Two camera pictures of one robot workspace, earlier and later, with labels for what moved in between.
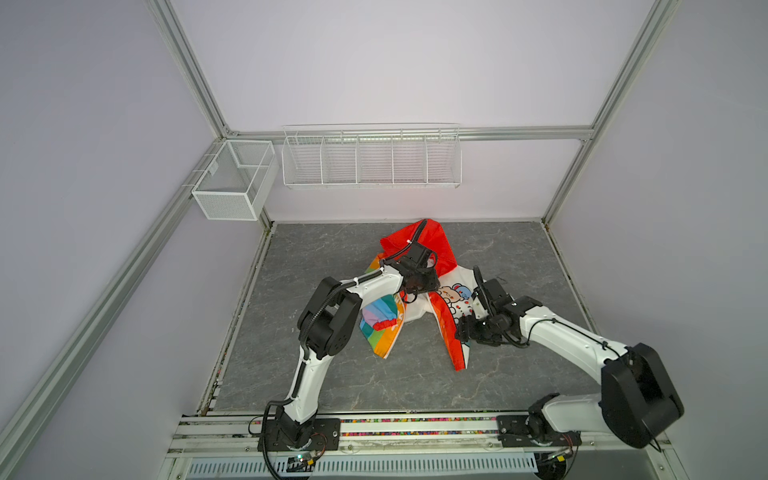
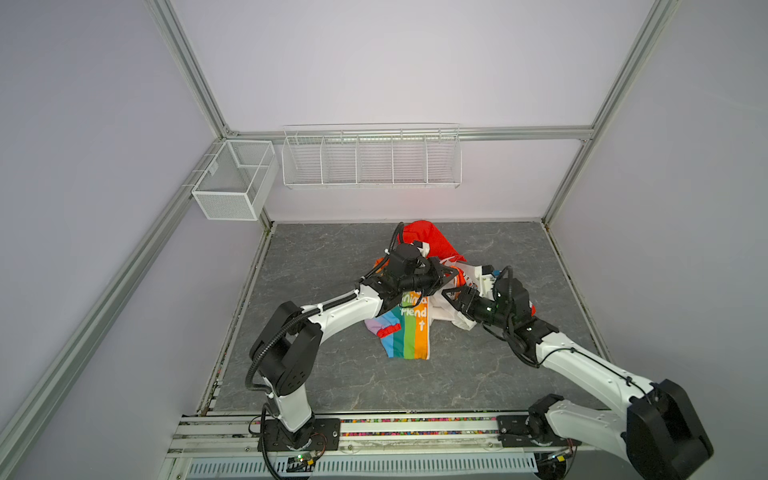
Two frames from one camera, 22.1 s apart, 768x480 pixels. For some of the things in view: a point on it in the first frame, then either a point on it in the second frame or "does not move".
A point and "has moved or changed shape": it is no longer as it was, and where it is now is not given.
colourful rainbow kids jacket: x=383 y=320 has moved or changed shape
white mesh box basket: x=235 y=184 does not move
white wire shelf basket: x=375 y=155 does not move
